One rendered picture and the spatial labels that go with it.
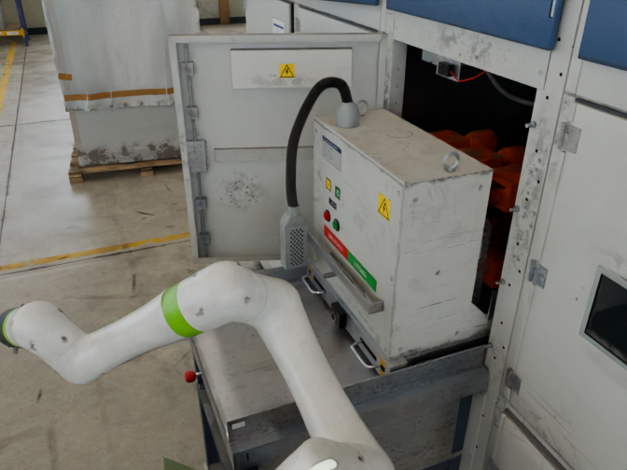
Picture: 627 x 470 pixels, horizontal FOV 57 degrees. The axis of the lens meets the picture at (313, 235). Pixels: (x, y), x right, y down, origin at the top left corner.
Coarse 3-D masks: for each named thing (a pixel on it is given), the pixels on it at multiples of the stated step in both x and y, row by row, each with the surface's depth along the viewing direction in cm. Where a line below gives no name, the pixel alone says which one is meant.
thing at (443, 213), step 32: (352, 128) 149; (384, 128) 149; (416, 128) 149; (384, 160) 129; (416, 160) 129; (448, 160) 129; (416, 192) 119; (448, 192) 123; (480, 192) 126; (416, 224) 123; (448, 224) 127; (480, 224) 131; (416, 256) 128; (448, 256) 131; (416, 288) 132; (448, 288) 136; (416, 320) 137; (448, 320) 141; (480, 320) 146; (416, 352) 142
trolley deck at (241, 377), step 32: (320, 320) 166; (224, 352) 153; (256, 352) 153; (352, 352) 154; (448, 352) 154; (224, 384) 143; (256, 384) 143; (448, 384) 143; (480, 384) 147; (224, 416) 134; (384, 416) 138; (256, 448) 126; (288, 448) 130
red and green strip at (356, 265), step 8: (328, 232) 162; (336, 240) 157; (344, 248) 153; (344, 256) 154; (352, 256) 149; (352, 264) 150; (360, 264) 145; (360, 272) 146; (368, 272) 142; (368, 280) 143
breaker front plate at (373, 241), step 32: (320, 128) 154; (320, 160) 158; (352, 160) 139; (320, 192) 162; (352, 192) 142; (384, 192) 126; (320, 224) 167; (352, 224) 146; (384, 224) 129; (320, 256) 172; (384, 256) 132; (384, 288) 135; (384, 320) 138; (384, 352) 141
